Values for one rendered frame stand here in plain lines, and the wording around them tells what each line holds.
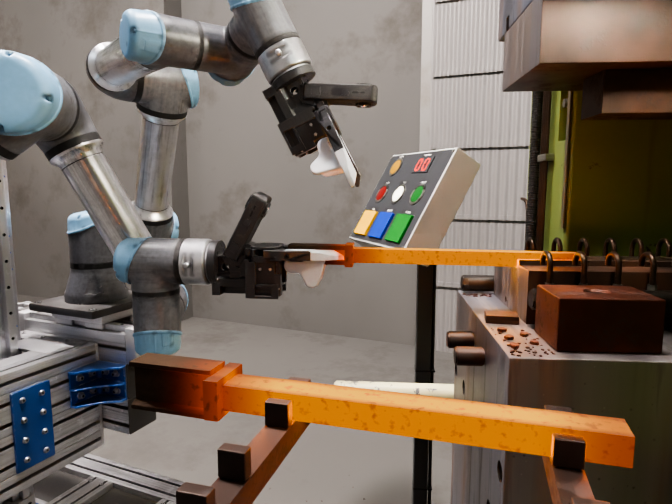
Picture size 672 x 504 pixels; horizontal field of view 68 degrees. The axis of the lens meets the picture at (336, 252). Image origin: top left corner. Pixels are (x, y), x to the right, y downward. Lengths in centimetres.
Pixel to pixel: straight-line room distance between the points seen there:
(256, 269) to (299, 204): 301
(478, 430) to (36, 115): 70
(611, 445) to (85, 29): 515
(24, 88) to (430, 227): 83
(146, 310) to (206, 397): 43
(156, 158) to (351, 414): 101
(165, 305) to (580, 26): 72
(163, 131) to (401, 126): 241
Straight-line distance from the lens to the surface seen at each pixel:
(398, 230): 122
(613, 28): 80
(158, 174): 134
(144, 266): 84
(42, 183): 567
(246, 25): 84
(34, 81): 85
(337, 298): 374
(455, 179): 122
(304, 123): 79
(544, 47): 77
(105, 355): 138
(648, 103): 85
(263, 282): 79
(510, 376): 63
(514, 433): 40
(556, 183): 109
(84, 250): 139
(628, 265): 85
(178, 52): 86
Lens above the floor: 111
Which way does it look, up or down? 7 degrees down
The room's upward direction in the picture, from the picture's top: straight up
